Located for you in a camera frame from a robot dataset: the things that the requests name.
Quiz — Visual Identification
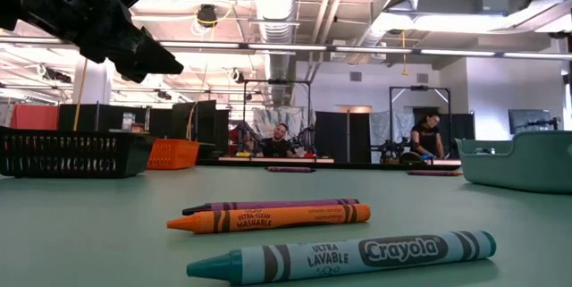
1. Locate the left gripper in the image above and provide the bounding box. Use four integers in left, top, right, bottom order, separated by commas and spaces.
0, 0, 185, 85

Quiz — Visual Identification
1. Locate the teal crayon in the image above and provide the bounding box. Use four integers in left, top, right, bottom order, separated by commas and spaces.
186, 229, 498, 286

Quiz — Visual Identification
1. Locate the black metal frame rig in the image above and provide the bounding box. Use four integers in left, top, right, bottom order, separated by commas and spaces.
388, 84, 452, 163
241, 79, 313, 158

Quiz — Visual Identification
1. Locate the teal table mat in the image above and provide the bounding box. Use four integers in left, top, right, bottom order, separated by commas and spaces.
0, 164, 572, 287

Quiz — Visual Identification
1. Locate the yellow hanging cable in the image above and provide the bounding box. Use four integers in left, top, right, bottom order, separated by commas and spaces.
72, 56, 97, 131

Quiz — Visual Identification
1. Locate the teal plastic bin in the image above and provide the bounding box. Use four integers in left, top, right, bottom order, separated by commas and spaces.
455, 130, 572, 195

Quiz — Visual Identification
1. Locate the patterned hanging cloth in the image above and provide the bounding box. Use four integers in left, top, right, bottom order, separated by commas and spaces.
251, 106, 316, 145

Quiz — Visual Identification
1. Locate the long ceiling light bar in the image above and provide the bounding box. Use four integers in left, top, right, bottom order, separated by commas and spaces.
0, 36, 572, 61

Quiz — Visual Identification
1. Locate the black plastic basket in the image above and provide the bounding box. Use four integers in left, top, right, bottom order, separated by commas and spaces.
0, 126, 156, 179

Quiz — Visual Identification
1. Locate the grey ceiling air unit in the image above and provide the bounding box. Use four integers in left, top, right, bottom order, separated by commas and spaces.
417, 0, 510, 16

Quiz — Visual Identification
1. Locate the black partition panel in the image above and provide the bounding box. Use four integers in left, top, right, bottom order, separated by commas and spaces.
171, 99, 231, 145
58, 102, 151, 134
314, 110, 373, 165

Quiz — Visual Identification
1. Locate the person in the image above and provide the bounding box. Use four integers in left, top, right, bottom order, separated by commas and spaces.
409, 112, 447, 161
258, 122, 297, 159

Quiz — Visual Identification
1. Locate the wooden background table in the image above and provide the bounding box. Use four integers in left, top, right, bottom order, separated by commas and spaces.
217, 156, 336, 165

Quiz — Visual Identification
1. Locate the orange plastic basket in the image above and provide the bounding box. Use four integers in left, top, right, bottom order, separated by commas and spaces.
146, 138, 202, 172

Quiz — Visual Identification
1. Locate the red partition panel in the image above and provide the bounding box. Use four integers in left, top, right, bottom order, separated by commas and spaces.
9, 102, 61, 131

